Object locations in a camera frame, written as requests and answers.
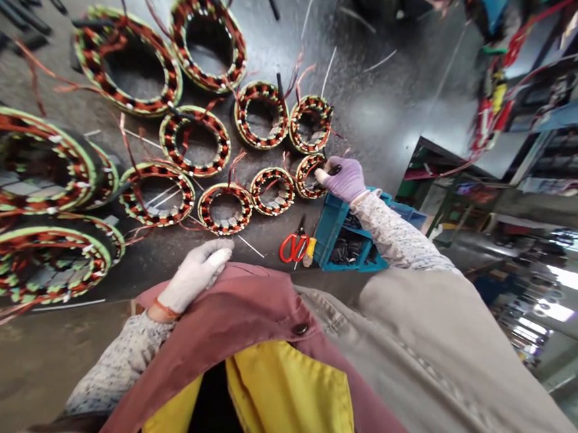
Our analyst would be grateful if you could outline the person's left hand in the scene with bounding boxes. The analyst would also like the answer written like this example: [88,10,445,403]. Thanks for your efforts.
[151,237,240,319]

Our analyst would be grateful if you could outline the person's right hand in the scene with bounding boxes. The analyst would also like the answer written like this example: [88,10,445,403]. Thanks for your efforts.
[312,153,370,207]

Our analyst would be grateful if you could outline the white plastic strip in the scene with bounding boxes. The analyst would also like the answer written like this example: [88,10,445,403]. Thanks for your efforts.
[29,298,108,313]
[297,0,328,41]
[236,232,267,261]
[317,45,342,101]
[362,48,400,73]

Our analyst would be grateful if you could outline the teal plastic bin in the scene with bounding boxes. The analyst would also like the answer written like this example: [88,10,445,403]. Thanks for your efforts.
[308,182,432,276]

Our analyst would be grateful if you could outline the pile of black sleeve pieces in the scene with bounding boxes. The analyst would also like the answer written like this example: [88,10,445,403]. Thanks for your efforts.
[325,209,381,268]

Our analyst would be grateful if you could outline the person's body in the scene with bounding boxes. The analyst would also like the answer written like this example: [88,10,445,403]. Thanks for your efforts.
[0,238,578,433]

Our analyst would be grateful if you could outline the group of copper wound stators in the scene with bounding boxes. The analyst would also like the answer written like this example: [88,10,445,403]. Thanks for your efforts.
[0,0,350,311]

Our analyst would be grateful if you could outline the heap of long black tubes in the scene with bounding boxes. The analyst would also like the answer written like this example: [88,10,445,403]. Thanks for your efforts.
[0,0,72,61]

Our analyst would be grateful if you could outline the shelf rack with parts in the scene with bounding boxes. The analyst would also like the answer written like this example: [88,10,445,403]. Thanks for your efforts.
[395,124,578,372]

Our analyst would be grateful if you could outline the red handled scissors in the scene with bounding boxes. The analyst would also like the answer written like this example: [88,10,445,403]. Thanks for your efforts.
[275,214,314,264]

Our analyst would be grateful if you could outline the yellow handled tool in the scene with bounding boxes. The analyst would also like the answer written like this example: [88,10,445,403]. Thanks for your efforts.
[300,234,321,269]

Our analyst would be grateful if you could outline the bundle of red wires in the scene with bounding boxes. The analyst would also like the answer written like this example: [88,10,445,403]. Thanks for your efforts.
[425,0,578,177]

